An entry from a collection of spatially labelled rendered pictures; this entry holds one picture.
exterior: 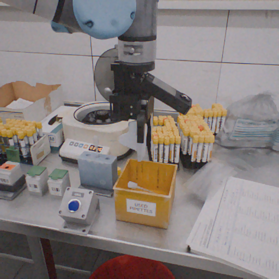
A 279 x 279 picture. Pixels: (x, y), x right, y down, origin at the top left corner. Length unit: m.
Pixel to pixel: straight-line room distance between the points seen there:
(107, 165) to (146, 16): 0.39
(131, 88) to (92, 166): 0.28
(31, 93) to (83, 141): 0.47
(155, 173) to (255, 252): 0.30
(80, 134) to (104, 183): 0.22
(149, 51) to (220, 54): 0.61
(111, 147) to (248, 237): 0.47
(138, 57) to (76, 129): 0.46
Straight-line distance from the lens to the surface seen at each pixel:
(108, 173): 0.75
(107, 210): 0.74
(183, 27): 1.11
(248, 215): 0.75
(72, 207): 0.67
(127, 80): 0.57
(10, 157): 0.85
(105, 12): 0.35
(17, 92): 1.36
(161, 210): 0.65
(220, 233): 0.69
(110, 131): 0.87
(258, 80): 1.15
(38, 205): 0.80
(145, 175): 0.76
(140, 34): 0.53
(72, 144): 0.94
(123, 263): 1.21
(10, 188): 0.84
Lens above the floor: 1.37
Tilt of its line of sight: 28 degrees down
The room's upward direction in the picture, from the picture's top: straight up
